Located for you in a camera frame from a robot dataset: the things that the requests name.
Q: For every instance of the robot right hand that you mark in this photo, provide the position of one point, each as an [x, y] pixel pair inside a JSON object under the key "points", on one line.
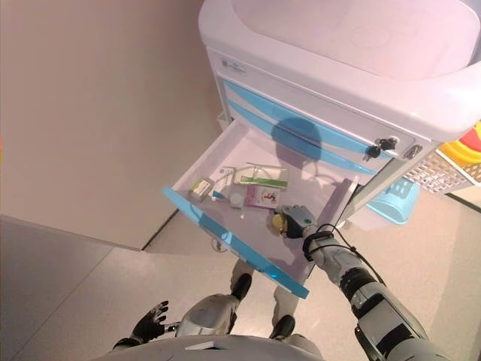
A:
{"points": [[300, 222]]}

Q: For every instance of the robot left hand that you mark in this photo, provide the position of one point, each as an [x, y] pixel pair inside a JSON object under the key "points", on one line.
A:
{"points": [[152, 325]]}

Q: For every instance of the yellow medicine bottle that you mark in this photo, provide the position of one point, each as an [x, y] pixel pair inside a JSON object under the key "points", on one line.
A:
{"points": [[277, 223]]}

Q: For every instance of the wide drawer with blue front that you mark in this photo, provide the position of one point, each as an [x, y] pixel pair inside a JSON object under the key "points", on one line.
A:
{"points": [[233, 240]]}

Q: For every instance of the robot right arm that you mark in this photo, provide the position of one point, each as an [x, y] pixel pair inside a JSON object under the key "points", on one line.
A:
{"points": [[368, 297]]}

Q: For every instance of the pink medicine box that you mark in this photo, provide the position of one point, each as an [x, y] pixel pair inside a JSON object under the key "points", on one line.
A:
{"points": [[265, 197]]}

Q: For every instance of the green and white medicine box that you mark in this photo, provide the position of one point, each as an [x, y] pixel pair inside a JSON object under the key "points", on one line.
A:
{"points": [[263, 180]]}

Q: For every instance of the robot left leg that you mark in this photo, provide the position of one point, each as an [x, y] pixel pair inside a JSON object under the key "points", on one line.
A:
{"points": [[210, 314]]}

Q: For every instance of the robot leg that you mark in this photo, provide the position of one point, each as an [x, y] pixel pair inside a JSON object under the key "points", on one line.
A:
{"points": [[282, 327], [210, 314]]}

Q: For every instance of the white coiled tubing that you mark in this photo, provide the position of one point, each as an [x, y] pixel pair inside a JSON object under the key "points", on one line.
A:
{"points": [[270, 170]]}

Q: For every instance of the grey robot torso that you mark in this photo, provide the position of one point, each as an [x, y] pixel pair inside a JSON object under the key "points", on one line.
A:
{"points": [[210, 349]]}

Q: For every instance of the white and blue packet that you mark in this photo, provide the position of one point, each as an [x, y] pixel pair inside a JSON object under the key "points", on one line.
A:
{"points": [[222, 184]]}

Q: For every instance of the waste bin with blue lid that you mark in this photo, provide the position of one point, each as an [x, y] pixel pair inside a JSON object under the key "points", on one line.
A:
{"points": [[394, 199]]}

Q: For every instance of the small green yellow box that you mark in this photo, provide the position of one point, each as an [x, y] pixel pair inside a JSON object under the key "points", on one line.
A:
{"points": [[201, 190]]}

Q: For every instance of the robot right leg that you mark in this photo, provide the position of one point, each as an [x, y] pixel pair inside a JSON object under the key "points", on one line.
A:
{"points": [[282, 327]]}

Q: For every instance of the black keys in lock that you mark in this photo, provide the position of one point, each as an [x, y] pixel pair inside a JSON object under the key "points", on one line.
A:
{"points": [[379, 148]]}

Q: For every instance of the silver cart side latch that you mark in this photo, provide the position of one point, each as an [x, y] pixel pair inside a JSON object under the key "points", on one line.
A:
{"points": [[412, 152]]}

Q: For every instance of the white medical cart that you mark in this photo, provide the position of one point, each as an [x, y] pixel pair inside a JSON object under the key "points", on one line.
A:
{"points": [[338, 56]]}

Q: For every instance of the yellow sharps container red lid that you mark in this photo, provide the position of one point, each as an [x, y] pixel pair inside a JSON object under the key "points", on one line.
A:
{"points": [[460, 150]]}

